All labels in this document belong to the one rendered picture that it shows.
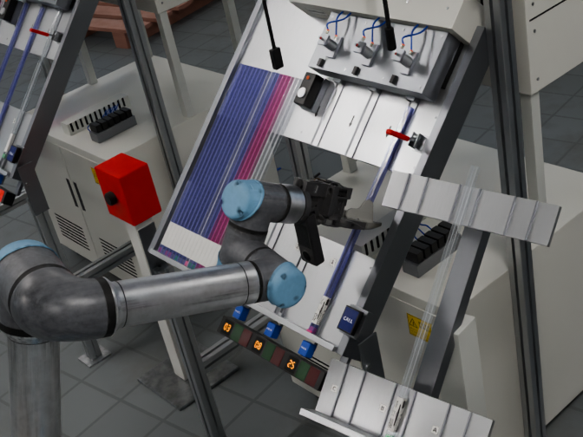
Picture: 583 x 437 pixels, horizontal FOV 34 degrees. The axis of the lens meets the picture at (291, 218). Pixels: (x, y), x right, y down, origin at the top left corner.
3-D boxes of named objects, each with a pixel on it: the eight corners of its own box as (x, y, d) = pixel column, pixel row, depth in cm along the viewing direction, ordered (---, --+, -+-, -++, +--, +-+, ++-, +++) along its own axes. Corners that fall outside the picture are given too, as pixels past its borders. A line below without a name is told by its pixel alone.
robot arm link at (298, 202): (285, 227, 178) (258, 216, 184) (303, 229, 181) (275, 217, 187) (295, 188, 177) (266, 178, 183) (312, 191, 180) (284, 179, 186)
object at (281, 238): (348, 350, 194) (338, 347, 191) (164, 252, 240) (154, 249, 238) (385, 264, 194) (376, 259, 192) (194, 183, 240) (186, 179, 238)
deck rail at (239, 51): (170, 260, 242) (151, 253, 238) (165, 257, 243) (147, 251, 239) (283, 2, 243) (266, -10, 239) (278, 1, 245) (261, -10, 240)
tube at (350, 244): (315, 334, 197) (311, 333, 196) (311, 331, 198) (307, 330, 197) (414, 108, 198) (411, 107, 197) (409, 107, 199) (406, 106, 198)
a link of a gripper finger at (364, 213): (393, 205, 191) (352, 197, 188) (385, 233, 192) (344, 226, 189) (386, 201, 194) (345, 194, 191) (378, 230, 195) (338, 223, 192)
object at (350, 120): (428, 185, 196) (414, 178, 192) (230, 120, 242) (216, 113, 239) (492, 37, 196) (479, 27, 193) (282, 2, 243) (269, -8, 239)
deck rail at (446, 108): (360, 361, 194) (342, 355, 190) (353, 358, 195) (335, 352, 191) (500, 39, 195) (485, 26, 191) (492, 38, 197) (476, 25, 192)
